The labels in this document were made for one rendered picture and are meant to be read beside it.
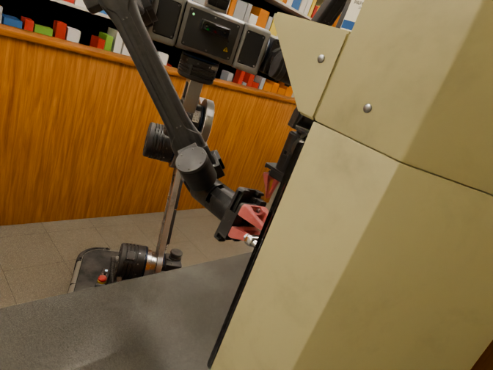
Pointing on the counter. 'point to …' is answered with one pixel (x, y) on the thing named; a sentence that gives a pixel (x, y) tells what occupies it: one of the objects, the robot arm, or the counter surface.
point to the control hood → (309, 58)
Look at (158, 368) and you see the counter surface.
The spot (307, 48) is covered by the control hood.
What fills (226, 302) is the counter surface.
